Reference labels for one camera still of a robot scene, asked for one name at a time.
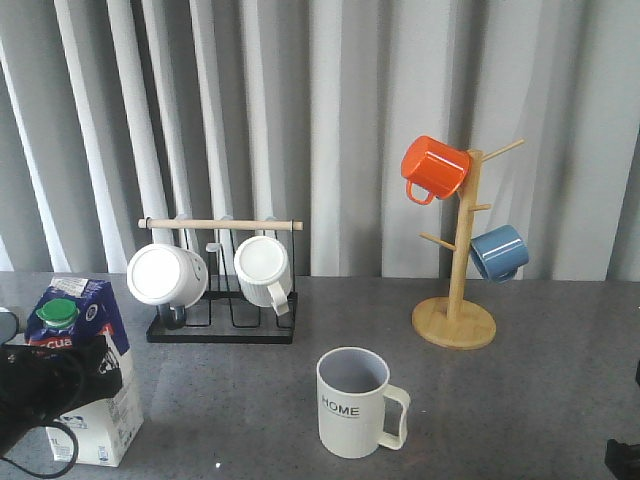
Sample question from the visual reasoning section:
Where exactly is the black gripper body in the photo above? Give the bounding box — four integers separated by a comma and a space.
605, 439, 640, 480
1, 308, 83, 455

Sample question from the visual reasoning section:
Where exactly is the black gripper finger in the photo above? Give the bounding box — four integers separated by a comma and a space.
69, 335, 123, 408

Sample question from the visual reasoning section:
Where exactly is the blue white milk carton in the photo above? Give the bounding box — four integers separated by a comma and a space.
25, 277, 143, 467

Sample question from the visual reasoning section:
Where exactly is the white HOME mug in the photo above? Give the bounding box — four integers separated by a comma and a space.
316, 346, 411, 459

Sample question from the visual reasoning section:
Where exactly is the white smooth mug on rack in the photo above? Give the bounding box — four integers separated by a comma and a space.
127, 244, 208, 308

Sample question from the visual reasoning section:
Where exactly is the white ribbed mug on rack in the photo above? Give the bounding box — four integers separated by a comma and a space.
234, 236, 292, 316

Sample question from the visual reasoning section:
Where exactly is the wooden mug tree stand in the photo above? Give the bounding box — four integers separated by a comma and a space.
412, 139, 525, 350

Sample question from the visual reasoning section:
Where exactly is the blue mug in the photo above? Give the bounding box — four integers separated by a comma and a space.
470, 225, 529, 283

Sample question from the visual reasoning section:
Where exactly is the grey white curtain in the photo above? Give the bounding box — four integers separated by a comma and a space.
1, 1, 639, 281

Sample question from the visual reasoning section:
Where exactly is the orange mug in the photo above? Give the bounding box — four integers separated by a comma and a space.
401, 136, 471, 205

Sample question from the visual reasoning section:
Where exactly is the black cable left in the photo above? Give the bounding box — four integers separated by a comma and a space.
0, 349, 86, 478

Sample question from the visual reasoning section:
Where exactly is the black wire mug rack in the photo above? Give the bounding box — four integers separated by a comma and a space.
139, 217, 303, 344

